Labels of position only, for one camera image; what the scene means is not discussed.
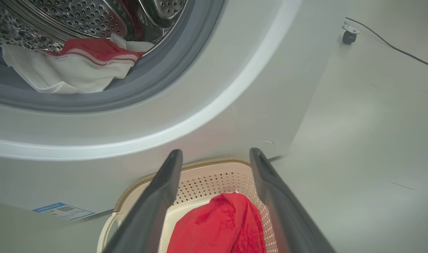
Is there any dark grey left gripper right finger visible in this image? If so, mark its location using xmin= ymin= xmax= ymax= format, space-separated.
xmin=250 ymin=148 xmax=336 ymax=253

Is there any white front-load washing machine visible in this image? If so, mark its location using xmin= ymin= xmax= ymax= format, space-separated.
xmin=0 ymin=0 xmax=349 ymax=222

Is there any plain red garment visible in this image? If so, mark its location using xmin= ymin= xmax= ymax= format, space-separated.
xmin=166 ymin=192 xmax=267 ymax=253

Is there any blue energy label sticker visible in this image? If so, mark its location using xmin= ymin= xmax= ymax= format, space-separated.
xmin=32 ymin=202 xmax=96 ymax=221

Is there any metal partition leg with caster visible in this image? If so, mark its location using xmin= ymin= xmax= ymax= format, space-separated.
xmin=342 ymin=22 xmax=361 ymax=45

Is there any thin black floor cable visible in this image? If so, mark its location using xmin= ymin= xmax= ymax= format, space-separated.
xmin=345 ymin=17 xmax=428 ymax=71

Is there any red white striped garment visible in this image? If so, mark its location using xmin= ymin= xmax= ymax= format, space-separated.
xmin=2 ymin=33 xmax=154 ymax=94

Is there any cream perforated laundry basket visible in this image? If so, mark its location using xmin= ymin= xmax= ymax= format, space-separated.
xmin=96 ymin=158 xmax=281 ymax=253

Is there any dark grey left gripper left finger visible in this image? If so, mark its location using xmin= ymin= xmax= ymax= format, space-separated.
xmin=103 ymin=149 xmax=183 ymax=253

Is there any stainless steel washing machine drum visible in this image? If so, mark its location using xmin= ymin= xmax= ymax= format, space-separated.
xmin=0 ymin=0 xmax=190 ymax=53

